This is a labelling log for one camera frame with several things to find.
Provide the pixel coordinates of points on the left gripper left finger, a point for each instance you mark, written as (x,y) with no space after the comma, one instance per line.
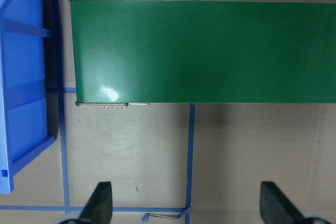
(98,208)

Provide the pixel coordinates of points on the green conveyor belt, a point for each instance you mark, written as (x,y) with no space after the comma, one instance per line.
(147,51)

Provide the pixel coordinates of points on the blue left bin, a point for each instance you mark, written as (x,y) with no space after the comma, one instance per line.
(23,93)

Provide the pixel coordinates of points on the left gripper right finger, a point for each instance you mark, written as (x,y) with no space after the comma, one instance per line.
(276,208)

